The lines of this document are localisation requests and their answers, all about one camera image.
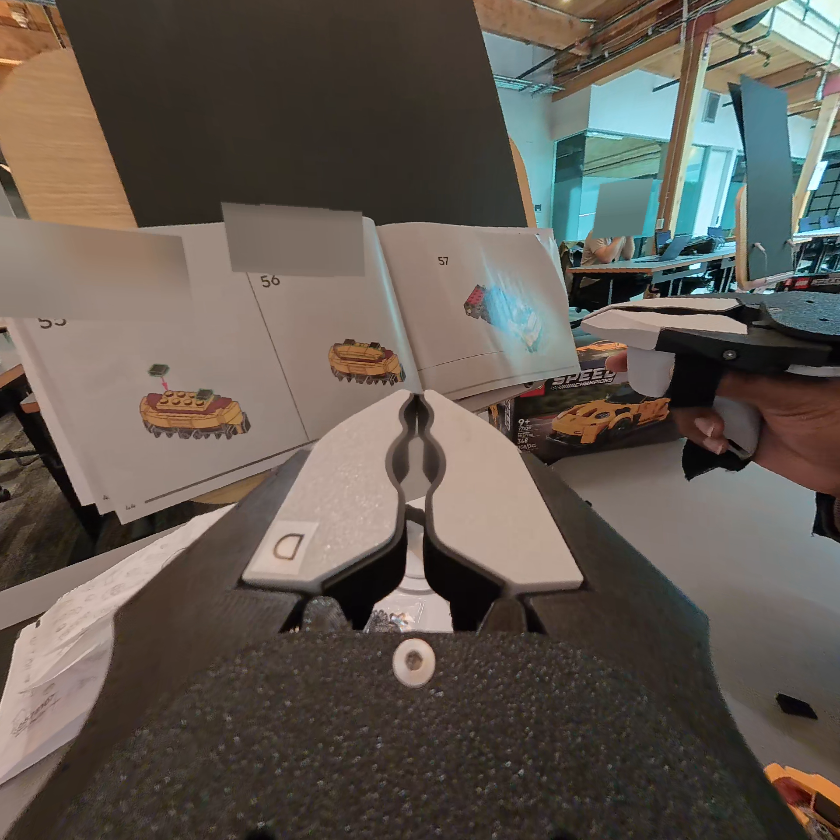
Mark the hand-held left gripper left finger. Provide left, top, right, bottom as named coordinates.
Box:
left=241, top=390, right=421, bottom=631

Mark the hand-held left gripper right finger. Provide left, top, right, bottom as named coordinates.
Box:
left=420, top=389, right=586, bottom=632

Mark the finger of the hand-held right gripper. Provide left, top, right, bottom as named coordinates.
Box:
left=609, top=295, right=763, bottom=317
left=580, top=310, right=750, bottom=353

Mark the lego instruction booklet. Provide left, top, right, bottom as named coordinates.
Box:
left=3, top=213, right=583, bottom=527

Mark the orange and black lego car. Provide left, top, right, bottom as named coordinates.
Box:
left=764, top=761, right=840, bottom=840

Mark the lego set box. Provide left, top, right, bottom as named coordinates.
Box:
left=487, top=338, right=691, bottom=467

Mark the person's right hand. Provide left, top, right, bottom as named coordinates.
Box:
left=604, top=351, right=840, bottom=497

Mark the clear plastic parts bag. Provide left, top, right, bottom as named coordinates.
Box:
left=363, top=607, right=429, bottom=635

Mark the white printed paper bag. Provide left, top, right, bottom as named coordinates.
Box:
left=0, top=505, right=232, bottom=786

